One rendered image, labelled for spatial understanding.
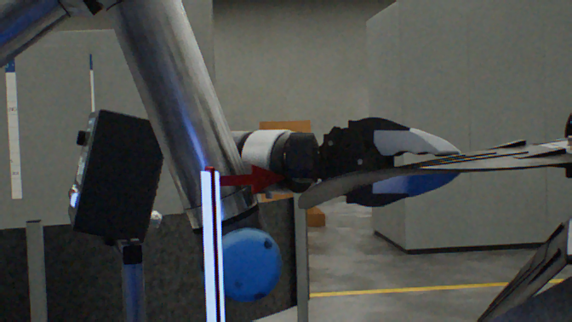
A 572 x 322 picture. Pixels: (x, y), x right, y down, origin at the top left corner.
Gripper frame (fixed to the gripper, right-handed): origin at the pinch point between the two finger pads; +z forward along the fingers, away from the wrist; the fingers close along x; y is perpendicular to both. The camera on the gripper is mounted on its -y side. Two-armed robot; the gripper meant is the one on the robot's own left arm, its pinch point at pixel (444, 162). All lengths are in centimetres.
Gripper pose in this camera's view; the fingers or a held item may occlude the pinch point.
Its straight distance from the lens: 75.8
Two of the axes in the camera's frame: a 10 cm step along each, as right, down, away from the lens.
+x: -0.3, 10.0, -0.3
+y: 5.8, 0.4, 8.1
